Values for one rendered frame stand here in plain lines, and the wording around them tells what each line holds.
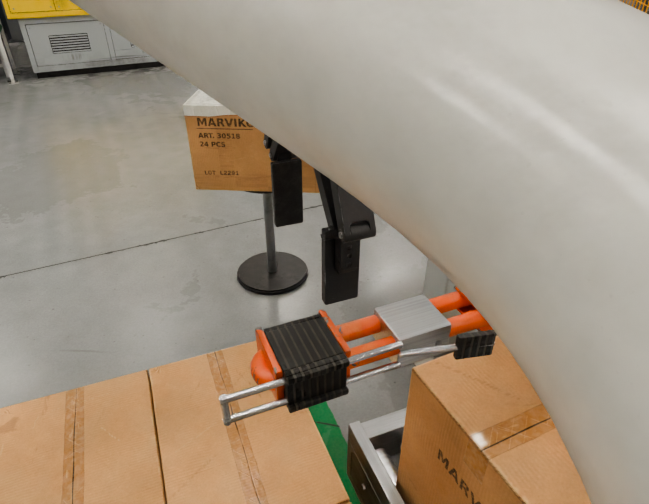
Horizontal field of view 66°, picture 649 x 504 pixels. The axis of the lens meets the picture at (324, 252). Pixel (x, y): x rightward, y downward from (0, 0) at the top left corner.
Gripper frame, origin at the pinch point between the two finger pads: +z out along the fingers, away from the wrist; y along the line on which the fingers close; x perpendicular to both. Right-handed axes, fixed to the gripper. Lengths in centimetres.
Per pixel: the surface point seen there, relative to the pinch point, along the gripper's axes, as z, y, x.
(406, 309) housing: 12.9, 1.9, -12.6
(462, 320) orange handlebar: 13.5, -1.6, -18.1
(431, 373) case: 46, 17, -30
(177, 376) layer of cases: 86, 74, 16
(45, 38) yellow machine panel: 94, 724, 92
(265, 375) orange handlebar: 13.7, -1.2, 5.7
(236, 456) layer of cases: 86, 42, 6
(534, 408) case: 45, 3, -42
